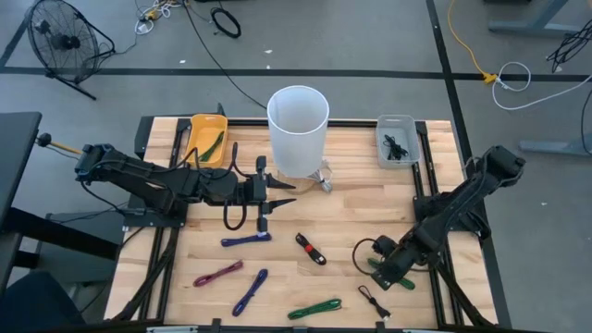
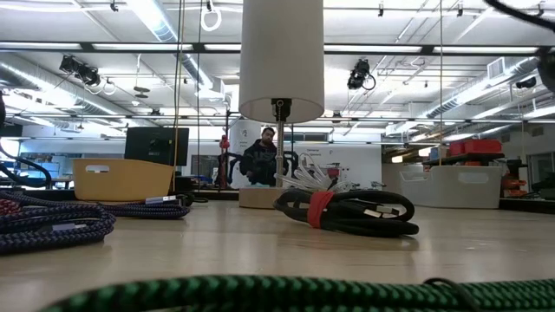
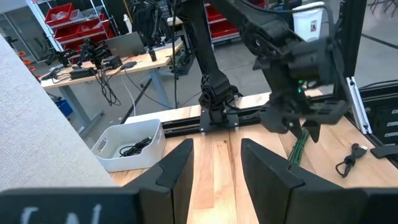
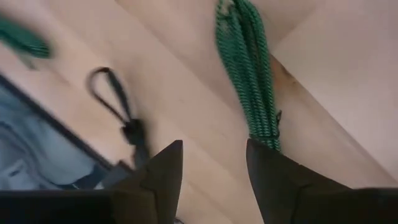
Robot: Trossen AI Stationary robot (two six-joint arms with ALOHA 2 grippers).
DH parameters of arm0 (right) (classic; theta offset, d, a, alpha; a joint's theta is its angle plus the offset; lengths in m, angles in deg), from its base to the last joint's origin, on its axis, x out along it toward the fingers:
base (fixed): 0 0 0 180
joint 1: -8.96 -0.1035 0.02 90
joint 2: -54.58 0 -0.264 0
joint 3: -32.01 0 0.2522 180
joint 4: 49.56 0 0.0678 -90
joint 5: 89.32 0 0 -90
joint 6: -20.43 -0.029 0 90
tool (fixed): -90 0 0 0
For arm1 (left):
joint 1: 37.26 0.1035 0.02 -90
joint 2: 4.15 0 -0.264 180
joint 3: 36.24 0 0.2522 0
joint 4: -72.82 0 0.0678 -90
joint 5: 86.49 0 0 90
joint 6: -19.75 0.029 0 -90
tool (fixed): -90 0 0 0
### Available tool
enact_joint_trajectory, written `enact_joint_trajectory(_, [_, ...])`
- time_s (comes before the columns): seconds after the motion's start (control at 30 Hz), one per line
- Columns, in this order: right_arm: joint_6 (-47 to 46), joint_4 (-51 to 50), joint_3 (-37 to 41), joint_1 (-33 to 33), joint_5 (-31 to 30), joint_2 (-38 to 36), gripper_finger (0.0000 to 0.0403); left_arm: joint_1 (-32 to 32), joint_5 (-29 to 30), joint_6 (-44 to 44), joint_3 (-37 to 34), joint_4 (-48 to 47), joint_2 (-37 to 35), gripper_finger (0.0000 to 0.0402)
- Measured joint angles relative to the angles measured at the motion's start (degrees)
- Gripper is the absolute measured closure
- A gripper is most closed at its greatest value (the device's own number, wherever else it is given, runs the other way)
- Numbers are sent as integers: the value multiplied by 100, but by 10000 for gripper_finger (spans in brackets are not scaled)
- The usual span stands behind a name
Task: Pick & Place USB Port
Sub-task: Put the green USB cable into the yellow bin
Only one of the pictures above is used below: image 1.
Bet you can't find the white bundled lamp cord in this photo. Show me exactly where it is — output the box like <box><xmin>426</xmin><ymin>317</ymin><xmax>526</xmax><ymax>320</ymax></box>
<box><xmin>307</xmin><ymin>159</ymin><xmax>335</xmax><ymax>193</ymax></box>

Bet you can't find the light grey plastic bin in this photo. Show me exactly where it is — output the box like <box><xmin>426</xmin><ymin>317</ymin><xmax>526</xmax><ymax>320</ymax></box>
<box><xmin>375</xmin><ymin>114</ymin><xmax>423</xmax><ymax>170</ymax></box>

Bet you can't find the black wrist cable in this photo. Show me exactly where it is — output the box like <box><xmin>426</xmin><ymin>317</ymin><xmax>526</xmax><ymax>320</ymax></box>
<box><xmin>351</xmin><ymin>237</ymin><xmax>385</xmax><ymax>278</ymax></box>
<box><xmin>223</xmin><ymin>199</ymin><xmax>249</xmax><ymax>232</ymax></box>

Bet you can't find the black coiled floor cable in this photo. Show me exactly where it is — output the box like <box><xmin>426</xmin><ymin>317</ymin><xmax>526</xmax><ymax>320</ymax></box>
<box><xmin>209</xmin><ymin>6</ymin><xmax>243</xmax><ymax>40</ymax></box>

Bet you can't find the black desk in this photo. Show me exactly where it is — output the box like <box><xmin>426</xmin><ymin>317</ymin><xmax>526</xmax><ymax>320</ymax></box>
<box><xmin>0</xmin><ymin>110</ymin><xmax>120</xmax><ymax>297</ymax></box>

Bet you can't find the black floor cable bundle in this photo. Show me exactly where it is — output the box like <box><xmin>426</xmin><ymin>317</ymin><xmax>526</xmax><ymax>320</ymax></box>
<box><xmin>545</xmin><ymin>19</ymin><xmax>592</xmax><ymax>74</ymax></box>

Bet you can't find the green braided USB cable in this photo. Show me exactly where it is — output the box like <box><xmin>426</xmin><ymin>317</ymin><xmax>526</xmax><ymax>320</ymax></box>
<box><xmin>286</xmin><ymin>298</ymin><xmax>344</xmax><ymax>322</ymax></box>
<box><xmin>198</xmin><ymin>129</ymin><xmax>227</xmax><ymax>164</ymax></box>
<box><xmin>367</xmin><ymin>257</ymin><xmax>416</xmax><ymax>291</ymax></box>

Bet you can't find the yellow rod with black knob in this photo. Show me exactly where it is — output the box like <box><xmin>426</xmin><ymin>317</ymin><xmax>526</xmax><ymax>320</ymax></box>
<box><xmin>35</xmin><ymin>132</ymin><xmax>85</xmax><ymax>155</ymax></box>

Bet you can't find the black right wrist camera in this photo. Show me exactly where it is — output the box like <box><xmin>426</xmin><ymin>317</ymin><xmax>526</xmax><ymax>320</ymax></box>
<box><xmin>372</xmin><ymin>234</ymin><xmax>397</xmax><ymax>258</ymax></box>

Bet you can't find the white floor cable bundle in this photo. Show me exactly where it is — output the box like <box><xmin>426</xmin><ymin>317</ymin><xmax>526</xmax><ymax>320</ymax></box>
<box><xmin>133</xmin><ymin>0</ymin><xmax>187</xmax><ymax>37</ymax></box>

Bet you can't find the dark office chair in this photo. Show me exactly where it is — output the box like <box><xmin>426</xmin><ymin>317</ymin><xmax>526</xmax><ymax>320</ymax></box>
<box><xmin>0</xmin><ymin>270</ymin><xmax>87</xmax><ymax>333</ymax></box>

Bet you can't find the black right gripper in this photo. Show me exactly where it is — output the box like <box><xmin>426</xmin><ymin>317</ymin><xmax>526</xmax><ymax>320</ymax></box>
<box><xmin>369</xmin><ymin>238</ymin><xmax>420</xmax><ymax>292</ymax></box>

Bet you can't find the long black floor cable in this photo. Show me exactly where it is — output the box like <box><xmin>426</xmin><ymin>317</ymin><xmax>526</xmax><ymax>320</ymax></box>
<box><xmin>181</xmin><ymin>0</ymin><xmax>270</xmax><ymax>111</ymax></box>

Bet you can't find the maroon braided USB cable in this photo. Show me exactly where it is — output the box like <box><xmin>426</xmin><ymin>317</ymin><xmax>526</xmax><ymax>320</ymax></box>
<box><xmin>191</xmin><ymin>259</ymin><xmax>245</xmax><ymax>289</ymax></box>

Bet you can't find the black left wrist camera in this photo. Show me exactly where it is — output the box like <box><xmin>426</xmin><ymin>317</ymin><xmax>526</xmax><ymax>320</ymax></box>
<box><xmin>240</xmin><ymin>178</ymin><xmax>257</xmax><ymax>204</ymax></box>

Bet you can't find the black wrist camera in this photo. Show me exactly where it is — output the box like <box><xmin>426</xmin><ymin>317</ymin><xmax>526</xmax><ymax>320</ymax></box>
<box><xmin>372</xmin><ymin>234</ymin><xmax>397</xmax><ymax>258</ymax></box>
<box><xmin>240</xmin><ymin>178</ymin><xmax>257</xmax><ymax>204</ymax></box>

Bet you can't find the black aluminium table frame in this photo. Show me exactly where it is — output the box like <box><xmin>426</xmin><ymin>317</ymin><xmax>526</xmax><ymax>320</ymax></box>
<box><xmin>104</xmin><ymin>102</ymin><xmax>514</xmax><ymax>333</ymax></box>

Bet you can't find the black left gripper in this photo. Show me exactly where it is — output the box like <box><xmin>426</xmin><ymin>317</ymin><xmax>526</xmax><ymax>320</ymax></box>
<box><xmin>236</xmin><ymin>155</ymin><xmax>298</xmax><ymax>233</ymax></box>

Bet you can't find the thin black USB cable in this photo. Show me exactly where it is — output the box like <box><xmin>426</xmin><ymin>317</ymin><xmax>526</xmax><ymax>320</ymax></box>
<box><xmin>357</xmin><ymin>284</ymin><xmax>393</xmax><ymax>322</ymax></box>

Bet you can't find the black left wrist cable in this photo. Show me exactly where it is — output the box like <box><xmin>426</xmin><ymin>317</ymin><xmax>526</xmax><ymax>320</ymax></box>
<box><xmin>223</xmin><ymin>199</ymin><xmax>249</xmax><ymax>232</ymax></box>

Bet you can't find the grey desk leg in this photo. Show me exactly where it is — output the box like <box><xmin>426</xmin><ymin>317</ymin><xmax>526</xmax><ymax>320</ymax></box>
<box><xmin>487</xmin><ymin>0</ymin><xmax>592</xmax><ymax>39</ymax></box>
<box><xmin>517</xmin><ymin>138</ymin><xmax>592</xmax><ymax>157</ymax></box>

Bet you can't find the yellow extension cord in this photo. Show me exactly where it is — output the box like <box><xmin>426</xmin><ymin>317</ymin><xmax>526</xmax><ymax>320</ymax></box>
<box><xmin>445</xmin><ymin>0</ymin><xmax>500</xmax><ymax>86</ymax></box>

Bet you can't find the white cylindrical bucket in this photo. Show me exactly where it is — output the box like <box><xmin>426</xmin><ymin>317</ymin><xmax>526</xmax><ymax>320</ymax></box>
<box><xmin>266</xmin><ymin>84</ymin><xmax>331</xmax><ymax>196</ymax></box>

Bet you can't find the black floor fan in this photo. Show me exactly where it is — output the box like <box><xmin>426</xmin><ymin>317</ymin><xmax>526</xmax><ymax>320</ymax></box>
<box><xmin>25</xmin><ymin>0</ymin><xmax>117</xmax><ymax>102</ymax></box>

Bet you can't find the yellow plastic bin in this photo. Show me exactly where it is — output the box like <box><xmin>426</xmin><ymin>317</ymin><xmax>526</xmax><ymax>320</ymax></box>
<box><xmin>180</xmin><ymin>113</ymin><xmax>229</xmax><ymax>170</ymax></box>

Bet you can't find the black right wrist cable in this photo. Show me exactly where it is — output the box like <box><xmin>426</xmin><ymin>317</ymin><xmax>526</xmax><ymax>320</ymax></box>
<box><xmin>351</xmin><ymin>237</ymin><xmax>385</xmax><ymax>278</ymax></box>

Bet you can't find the blue braided USB cable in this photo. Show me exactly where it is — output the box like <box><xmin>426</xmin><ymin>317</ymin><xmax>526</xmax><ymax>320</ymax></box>
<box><xmin>219</xmin><ymin>231</ymin><xmax>274</xmax><ymax>248</ymax></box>
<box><xmin>230</xmin><ymin>268</ymin><xmax>270</xmax><ymax>318</ymax></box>

